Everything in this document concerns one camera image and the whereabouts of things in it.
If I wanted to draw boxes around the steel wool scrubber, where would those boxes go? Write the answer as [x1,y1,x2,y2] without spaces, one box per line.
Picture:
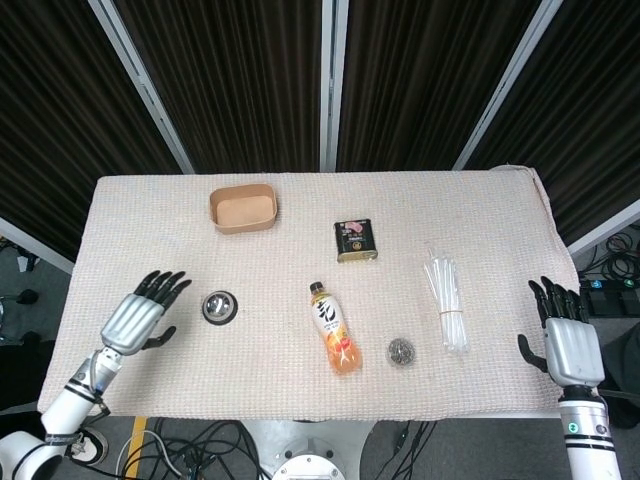
[385,337,414,367]

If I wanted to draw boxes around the beige woven tablecloth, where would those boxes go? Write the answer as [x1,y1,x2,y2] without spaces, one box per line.
[36,165,582,419]

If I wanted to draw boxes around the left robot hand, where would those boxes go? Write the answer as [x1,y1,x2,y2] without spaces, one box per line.
[100,270,193,357]

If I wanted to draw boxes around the orange drink bottle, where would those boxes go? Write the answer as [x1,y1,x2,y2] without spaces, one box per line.
[308,281,364,376]

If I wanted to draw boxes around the brown paper bowl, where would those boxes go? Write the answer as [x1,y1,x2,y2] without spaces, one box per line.
[208,183,279,235]

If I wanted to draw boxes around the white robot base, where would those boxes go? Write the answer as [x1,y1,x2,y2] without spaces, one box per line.
[241,418,379,480]

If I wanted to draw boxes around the black luncheon meat can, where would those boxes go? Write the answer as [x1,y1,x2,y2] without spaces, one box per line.
[333,219,380,264]

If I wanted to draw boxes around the bundle of clear straws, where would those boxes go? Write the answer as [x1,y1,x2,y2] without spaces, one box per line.
[423,247,471,355]

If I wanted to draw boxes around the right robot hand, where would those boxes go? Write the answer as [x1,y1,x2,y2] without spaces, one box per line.
[517,276,607,390]

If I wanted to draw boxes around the black floor cables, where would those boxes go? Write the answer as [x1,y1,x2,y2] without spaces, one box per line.
[74,417,261,480]

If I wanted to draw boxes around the black power strip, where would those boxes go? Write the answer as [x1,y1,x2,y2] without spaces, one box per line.
[578,277,640,317]

